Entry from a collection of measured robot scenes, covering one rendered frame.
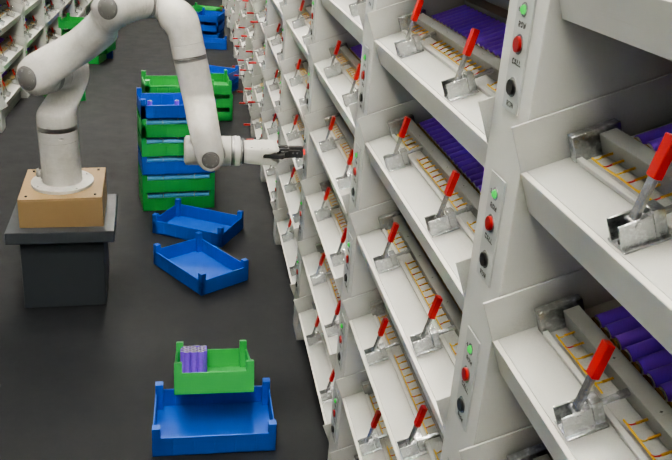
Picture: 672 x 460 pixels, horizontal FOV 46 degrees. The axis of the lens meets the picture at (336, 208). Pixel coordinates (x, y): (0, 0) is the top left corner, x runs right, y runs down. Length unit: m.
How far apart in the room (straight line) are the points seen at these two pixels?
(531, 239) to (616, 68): 0.19
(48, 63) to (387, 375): 1.42
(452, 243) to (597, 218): 0.40
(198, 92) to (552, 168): 1.50
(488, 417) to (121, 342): 1.70
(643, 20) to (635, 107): 0.21
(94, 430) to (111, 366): 0.29
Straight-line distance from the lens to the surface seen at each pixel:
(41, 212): 2.57
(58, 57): 2.42
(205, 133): 2.13
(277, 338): 2.50
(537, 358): 0.85
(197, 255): 3.00
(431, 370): 1.16
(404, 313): 1.29
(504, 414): 0.95
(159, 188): 3.37
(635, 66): 0.82
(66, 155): 2.56
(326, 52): 2.16
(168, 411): 2.19
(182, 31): 2.16
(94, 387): 2.31
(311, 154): 2.23
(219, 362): 2.35
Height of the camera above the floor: 1.31
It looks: 22 degrees down
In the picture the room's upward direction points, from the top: 4 degrees clockwise
